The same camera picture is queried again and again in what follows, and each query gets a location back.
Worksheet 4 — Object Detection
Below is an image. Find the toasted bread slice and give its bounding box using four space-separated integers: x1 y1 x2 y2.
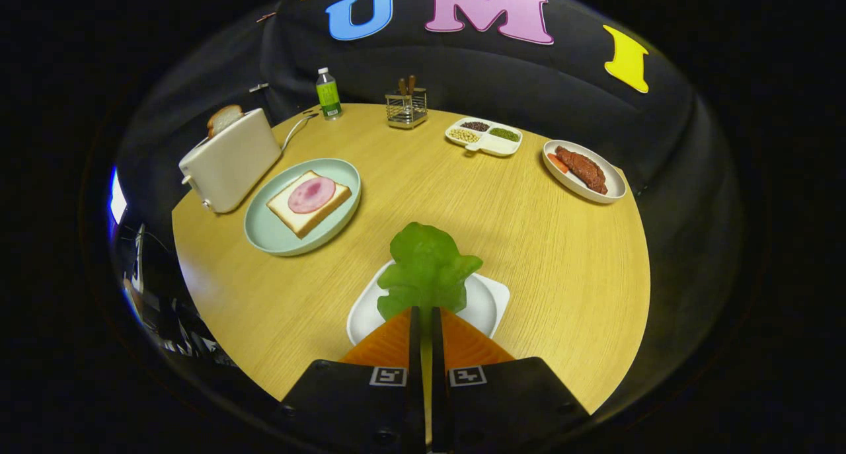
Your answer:
207 104 245 139

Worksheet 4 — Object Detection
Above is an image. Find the green lettuce leaf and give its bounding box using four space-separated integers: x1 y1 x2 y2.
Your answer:
377 222 484 322

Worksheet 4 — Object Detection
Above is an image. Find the white round plate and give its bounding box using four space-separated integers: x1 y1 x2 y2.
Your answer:
542 139 627 205

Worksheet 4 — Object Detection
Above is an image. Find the pink ham slice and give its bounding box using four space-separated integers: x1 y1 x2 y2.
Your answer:
288 176 336 215

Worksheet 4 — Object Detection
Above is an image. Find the white bread slice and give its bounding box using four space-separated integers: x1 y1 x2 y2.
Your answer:
266 170 352 239

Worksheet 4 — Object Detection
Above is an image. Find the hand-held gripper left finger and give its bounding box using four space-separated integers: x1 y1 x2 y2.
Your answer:
278 307 427 454

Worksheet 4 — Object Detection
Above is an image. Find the metal wire utensil holder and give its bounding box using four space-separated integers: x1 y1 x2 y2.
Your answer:
385 87 428 130

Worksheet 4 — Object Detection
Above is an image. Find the brown meat piece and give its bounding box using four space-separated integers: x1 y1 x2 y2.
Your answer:
555 145 609 195

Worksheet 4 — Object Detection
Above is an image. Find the pale green round plate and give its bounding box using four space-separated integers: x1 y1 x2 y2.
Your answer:
244 158 362 257

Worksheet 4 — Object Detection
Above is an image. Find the black backdrop cloth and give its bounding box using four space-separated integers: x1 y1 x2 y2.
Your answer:
112 0 748 415

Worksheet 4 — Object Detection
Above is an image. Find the clear bottle with green label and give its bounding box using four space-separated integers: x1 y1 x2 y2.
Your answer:
315 67 343 121

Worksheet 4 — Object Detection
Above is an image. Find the white toaster cable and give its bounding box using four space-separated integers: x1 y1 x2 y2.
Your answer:
281 114 320 152

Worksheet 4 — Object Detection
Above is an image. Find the white toaster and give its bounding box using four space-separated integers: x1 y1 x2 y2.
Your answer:
178 108 284 214

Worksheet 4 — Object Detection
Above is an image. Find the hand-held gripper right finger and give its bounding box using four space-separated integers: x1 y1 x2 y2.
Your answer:
431 307 591 454

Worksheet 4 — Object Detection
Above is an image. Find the white divided dish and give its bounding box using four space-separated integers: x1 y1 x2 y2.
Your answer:
445 117 523 158

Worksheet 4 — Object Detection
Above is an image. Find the white square plate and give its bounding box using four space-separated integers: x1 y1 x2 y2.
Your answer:
346 259 511 346

